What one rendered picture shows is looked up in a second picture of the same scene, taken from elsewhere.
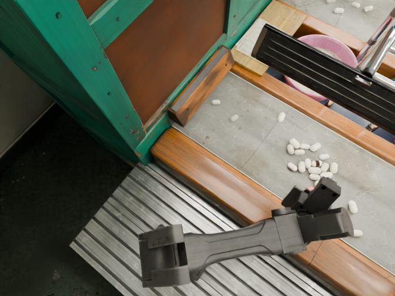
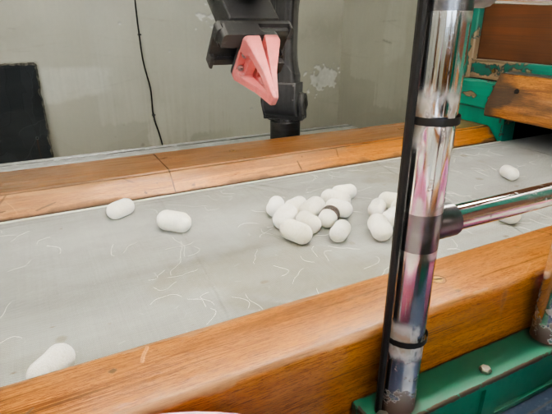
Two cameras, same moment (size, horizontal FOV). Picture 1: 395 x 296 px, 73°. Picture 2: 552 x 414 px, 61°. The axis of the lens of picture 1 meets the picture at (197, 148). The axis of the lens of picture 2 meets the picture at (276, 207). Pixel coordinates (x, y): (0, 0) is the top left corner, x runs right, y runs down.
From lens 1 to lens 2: 109 cm
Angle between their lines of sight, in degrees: 76
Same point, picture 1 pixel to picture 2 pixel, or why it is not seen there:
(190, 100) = (535, 84)
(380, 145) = (294, 321)
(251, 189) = (327, 145)
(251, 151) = not seen: hidden behind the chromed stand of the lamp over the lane
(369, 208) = (135, 252)
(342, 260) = (109, 171)
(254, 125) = (485, 190)
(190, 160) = not seen: hidden behind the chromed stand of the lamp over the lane
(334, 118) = (475, 266)
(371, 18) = not seen: outside the picture
